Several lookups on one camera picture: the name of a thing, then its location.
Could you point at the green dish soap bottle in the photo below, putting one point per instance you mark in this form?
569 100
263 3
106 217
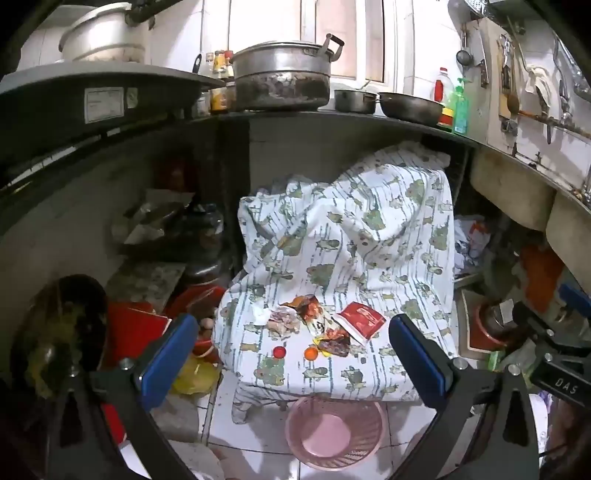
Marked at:
461 110

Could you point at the dark brown snack wrapper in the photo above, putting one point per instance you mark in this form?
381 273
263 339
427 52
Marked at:
334 345

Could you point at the small red ball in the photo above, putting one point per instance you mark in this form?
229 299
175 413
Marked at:
279 352

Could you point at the pale crumpled wrapper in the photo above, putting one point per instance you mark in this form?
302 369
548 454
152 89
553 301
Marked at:
284 319

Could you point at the white hanging cutting board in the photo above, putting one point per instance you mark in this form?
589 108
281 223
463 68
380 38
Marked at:
489 106

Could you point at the brown egg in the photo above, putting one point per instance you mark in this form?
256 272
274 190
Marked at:
207 323

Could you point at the dark metal wok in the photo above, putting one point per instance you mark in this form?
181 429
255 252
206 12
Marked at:
411 108

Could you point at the white printed cloth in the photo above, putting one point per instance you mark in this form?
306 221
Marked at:
346 230

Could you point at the beige sink basin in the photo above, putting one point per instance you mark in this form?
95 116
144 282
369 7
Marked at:
512 189
570 230

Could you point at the pink plastic basket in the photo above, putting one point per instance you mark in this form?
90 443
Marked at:
332 434

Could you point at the orange-red wrapper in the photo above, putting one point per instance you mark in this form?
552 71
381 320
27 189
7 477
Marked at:
307 307

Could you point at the clear plastic bag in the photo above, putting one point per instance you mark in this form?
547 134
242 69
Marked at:
512 355

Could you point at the small orange ball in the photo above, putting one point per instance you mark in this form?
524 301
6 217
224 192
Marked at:
311 353

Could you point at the cardboard box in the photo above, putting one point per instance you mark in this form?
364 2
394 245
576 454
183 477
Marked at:
464 318

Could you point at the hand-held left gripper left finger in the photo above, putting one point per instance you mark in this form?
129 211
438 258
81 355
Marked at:
170 353

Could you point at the large lidded metal pot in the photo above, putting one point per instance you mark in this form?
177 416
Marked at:
281 83

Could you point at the grey gas stove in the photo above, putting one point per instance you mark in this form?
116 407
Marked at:
69 106

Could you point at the red box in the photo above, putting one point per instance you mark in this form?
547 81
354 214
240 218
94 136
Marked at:
134 332

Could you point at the dark round pan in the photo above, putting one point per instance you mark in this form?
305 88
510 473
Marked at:
55 332

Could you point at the oil bottle with red cap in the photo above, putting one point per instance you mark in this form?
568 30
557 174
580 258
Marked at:
443 90

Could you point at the stone slab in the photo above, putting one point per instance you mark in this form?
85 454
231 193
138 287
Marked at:
145 284

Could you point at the metal strainer ladle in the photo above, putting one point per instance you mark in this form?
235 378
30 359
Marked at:
463 55

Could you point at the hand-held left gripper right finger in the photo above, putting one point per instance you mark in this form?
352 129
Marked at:
417 353

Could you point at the big aluminium pot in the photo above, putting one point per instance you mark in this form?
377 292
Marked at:
101 37

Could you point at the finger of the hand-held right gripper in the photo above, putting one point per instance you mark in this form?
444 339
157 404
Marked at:
575 297
531 323

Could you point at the white rag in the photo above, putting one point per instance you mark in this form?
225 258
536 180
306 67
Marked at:
538 78

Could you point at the yellow plastic bag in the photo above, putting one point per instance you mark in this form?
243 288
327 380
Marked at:
194 376

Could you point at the red plastic bowl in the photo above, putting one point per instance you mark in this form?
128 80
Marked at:
485 339

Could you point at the small metal pot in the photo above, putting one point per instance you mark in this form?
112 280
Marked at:
353 101

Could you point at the red snack packet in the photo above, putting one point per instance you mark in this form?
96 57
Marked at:
362 321

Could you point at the dark glass jar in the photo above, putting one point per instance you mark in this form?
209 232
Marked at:
205 244

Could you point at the white and red plastic bag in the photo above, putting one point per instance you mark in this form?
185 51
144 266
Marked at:
471 242

